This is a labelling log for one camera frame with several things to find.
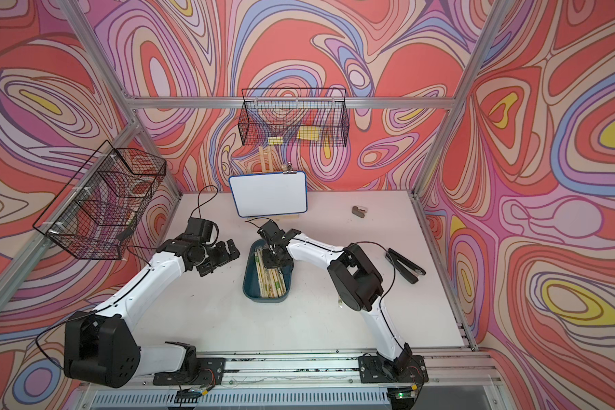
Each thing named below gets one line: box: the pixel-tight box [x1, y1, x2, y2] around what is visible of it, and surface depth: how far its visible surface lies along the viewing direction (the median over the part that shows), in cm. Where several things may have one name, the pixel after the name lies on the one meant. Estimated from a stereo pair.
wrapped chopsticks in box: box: [254, 248, 287, 299], surface depth 91 cm
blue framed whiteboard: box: [228, 170, 308, 218], surface depth 101 cm
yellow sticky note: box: [296, 125, 322, 141], surface depth 92 cm
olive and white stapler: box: [351, 205, 367, 218], surface depth 113 cm
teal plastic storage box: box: [242, 238, 294, 304], surface depth 91 cm
